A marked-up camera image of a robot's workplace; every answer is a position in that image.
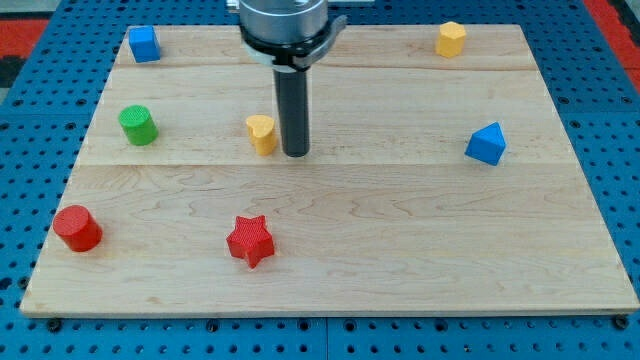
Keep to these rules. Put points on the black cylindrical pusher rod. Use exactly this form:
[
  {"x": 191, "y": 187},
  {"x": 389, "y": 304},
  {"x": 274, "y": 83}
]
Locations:
[{"x": 293, "y": 112}]

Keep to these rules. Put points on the yellow heart block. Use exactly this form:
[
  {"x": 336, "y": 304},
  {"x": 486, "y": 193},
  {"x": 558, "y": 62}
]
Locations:
[{"x": 261, "y": 132}]

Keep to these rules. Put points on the wooden board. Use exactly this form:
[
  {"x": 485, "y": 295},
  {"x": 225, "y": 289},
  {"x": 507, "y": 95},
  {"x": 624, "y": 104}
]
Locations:
[{"x": 384, "y": 217}]

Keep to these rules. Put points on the blue cube block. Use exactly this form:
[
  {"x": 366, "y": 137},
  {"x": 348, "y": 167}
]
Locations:
[{"x": 144, "y": 44}]

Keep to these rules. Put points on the red star block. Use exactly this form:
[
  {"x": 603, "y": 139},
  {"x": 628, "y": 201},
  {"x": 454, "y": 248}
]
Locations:
[{"x": 251, "y": 240}]

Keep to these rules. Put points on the green cylinder block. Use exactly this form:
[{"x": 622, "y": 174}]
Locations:
[{"x": 138, "y": 125}]

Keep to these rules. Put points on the yellow hexagon block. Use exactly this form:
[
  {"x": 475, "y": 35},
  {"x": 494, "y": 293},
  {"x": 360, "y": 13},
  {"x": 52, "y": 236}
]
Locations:
[{"x": 451, "y": 39}]

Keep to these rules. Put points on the blue triangle block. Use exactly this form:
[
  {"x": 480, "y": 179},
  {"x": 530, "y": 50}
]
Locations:
[{"x": 487, "y": 144}]

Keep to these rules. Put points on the red cylinder block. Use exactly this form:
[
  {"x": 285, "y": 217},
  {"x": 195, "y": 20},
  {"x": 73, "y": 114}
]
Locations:
[{"x": 77, "y": 227}]

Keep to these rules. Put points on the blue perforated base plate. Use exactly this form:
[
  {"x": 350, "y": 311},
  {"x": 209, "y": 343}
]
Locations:
[{"x": 48, "y": 108}]

